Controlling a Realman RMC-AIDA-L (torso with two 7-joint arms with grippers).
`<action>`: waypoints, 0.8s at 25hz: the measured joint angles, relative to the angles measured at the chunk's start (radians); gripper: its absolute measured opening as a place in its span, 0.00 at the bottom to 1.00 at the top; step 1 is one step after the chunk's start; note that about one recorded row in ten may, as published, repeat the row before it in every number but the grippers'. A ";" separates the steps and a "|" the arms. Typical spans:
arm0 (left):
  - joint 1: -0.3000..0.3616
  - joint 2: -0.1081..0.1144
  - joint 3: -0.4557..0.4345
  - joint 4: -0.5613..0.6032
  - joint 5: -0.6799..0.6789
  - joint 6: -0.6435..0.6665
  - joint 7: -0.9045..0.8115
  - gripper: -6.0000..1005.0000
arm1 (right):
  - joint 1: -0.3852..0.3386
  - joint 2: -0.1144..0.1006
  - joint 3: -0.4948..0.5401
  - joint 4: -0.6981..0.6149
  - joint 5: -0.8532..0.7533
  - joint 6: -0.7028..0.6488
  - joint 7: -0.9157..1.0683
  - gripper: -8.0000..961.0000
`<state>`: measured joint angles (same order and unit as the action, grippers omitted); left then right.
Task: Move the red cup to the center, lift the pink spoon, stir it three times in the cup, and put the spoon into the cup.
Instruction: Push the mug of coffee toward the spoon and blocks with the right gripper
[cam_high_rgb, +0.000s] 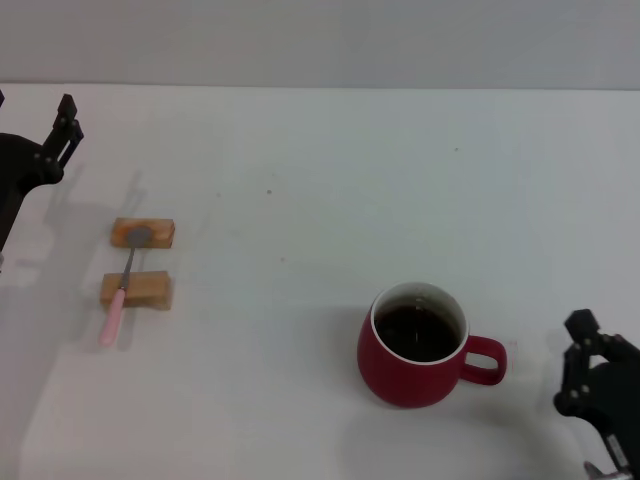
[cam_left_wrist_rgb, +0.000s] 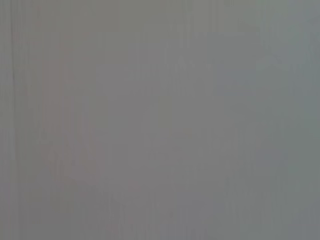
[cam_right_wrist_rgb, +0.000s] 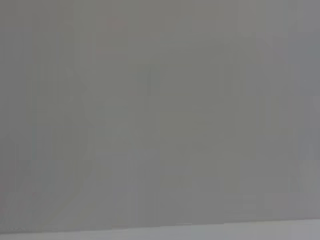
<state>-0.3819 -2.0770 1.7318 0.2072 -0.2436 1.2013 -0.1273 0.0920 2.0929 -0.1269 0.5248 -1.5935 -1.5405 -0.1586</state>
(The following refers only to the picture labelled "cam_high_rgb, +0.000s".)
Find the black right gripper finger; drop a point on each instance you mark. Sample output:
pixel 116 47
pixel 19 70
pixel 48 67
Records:
pixel 580 325
pixel 620 346

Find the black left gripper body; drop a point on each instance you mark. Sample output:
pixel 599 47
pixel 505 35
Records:
pixel 20 165

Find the dark coffee liquid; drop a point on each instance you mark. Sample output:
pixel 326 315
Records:
pixel 417 332

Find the wooden block with orange stain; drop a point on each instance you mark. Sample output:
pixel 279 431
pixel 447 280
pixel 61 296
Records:
pixel 160 235

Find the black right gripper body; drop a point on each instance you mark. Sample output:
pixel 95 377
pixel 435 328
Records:
pixel 615 395

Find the plain notched wooden block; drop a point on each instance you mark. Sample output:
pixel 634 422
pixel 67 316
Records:
pixel 147 290

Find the red ceramic cup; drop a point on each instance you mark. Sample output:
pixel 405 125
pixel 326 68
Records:
pixel 400 380

